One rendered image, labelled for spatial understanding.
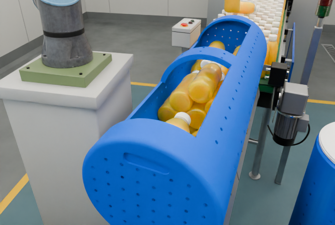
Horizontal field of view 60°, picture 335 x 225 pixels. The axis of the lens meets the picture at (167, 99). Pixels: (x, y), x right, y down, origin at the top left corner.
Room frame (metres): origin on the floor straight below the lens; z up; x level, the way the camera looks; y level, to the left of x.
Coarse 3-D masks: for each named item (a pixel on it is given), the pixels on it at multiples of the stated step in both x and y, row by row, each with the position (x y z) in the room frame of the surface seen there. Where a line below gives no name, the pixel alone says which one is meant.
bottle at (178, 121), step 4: (176, 116) 0.54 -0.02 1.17; (168, 120) 0.51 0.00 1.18; (172, 120) 0.51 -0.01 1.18; (176, 120) 0.51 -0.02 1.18; (180, 120) 0.51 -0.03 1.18; (184, 120) 0.53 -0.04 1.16; (172, 124) 0.49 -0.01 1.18; (176, 124) 0.49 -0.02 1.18; (180, 124) 0.50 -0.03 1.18; (184, 124) 0.50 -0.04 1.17; (188, 124) 0.53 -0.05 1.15; (184, 128) 0.49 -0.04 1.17; (188, 128) 0.50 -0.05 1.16; (188, 132) 0.49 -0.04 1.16
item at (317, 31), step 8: (320, 32) 1.45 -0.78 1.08; (312, 40) 1.46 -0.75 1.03; (312, 48) 1.46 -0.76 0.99; (312, 56) 1.45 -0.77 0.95; (312, 64) 1.45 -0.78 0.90; (304, 72) 1.46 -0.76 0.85; (304, 80) 1.46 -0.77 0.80; (288, 152) 1.45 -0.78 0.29; (280, 160) 1.47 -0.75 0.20; (280, 168) 1.46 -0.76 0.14; (280, 176) 1.45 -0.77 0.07; (280, 184) 1.45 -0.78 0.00
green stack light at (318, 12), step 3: (318, 6) 1.47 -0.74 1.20; (321, 6) 1.45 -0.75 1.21; (324, 6) 1.44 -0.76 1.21; (327, 6) 1.44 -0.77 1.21; (330, 6) 1.45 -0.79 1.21; (318, 9) 1.46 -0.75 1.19; (321, 9) 1.45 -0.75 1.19; (324, 9) 1.44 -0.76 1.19; (327, 9) 1.44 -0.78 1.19; (330, 9) 1.45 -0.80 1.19; (315, 12) 1.48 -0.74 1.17; (318, 12) 1.46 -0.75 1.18; (321, 12) 1.45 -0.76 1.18; (324, 12) 1.44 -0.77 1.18; (327, 12) 1.44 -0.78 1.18; (318, 15) 1.45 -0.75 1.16; (321, 15) 1.45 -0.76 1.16; (324, 15) 1.44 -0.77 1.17; (327, 15) 1.44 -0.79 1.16
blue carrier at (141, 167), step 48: (192, 48) 0.83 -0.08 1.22; (240, 48) 0.85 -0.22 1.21; (240, 96) 0.61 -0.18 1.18; (96, 144) 0.41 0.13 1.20; (144, 144) 0.37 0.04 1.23; (192, 144) 0.38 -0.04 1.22; (240, 144) 0.50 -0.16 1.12; (96, 192) 0.41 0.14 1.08; (144, 192) 0.37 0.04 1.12; (192, 192) 0.34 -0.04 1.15
